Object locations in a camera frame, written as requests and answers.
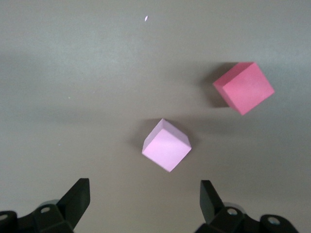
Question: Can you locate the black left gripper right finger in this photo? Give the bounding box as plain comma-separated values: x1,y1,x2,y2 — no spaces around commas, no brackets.
195,180,299,233

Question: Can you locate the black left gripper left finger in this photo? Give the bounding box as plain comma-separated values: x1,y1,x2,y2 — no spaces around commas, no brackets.
0,178,91,233

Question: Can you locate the table cover sheet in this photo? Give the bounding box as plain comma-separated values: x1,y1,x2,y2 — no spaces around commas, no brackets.
0,0,311,233

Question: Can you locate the pink foam cube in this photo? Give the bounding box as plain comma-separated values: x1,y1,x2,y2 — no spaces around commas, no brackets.
141,118,192,173

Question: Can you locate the red foam cube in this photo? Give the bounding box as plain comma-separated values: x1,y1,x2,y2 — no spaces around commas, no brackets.
212,62,276,116

